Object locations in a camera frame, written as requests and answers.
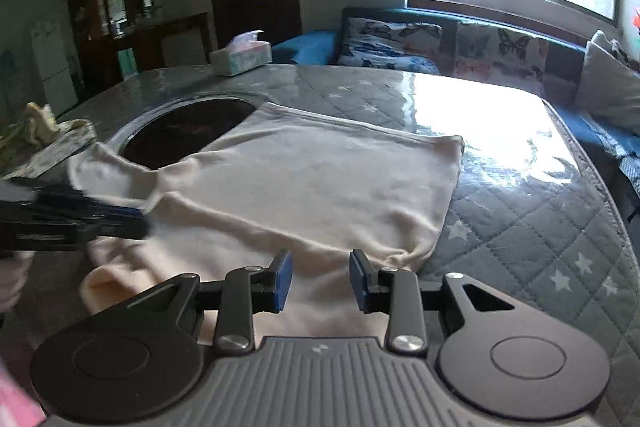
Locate person's left forearm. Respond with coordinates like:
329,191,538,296
0,252,32,314

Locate pale patterned pillow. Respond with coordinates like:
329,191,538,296
590,29,640,70

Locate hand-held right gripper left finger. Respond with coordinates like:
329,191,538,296
122,249,294,354

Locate cream long-sleeve garment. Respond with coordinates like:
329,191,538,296
67,102,466,348

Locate person's pink clothing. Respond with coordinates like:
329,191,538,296
0,352,46,427

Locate white tissue box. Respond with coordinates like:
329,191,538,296
209,30,273,78

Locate floral cloth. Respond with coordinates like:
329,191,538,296
0,102,97,180

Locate dark wooden sideboard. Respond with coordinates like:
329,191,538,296
80,12,211,82

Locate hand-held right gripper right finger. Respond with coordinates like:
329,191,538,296
349,249,517,354

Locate grey pillow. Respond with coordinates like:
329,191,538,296
574,41,640,135

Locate round black induction cooker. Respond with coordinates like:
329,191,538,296
107,89,273,172

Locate white refrigerator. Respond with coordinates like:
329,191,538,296
31,21,78,118

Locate butterfly print cushion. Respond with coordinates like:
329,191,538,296
455,21,550,96
337,17,443,75

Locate blue sofa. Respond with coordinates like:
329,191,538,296
272,7,640,208

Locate grey quilted table cover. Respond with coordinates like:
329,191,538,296
0,62,640,427

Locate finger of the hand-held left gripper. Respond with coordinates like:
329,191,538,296
85,218,151,242
70,189,150,220

